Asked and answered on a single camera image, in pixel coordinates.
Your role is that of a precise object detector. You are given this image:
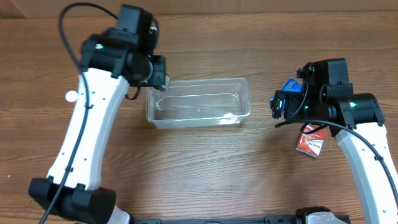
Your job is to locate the clear plastic container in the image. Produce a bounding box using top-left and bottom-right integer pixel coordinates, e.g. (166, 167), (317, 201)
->
(146, 78), (251, 129)

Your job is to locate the blue box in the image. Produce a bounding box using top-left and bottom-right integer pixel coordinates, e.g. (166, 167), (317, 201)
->
(281, 77), (302, 93)

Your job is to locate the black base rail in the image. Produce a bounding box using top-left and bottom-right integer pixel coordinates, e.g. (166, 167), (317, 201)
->
(130, 214), (351, 224)

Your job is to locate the orange bottle white cap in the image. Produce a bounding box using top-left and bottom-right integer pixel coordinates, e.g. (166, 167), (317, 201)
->
(65, 90), (78, 103)

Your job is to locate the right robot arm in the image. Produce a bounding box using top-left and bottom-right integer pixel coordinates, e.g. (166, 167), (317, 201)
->
(270, 58), (397, 223)

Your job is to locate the red and white box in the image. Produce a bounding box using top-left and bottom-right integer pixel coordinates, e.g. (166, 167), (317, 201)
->
(295, 124), (326, 157)

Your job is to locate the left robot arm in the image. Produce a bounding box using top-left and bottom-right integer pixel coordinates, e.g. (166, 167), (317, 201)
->
(29, 4), (170, 223)

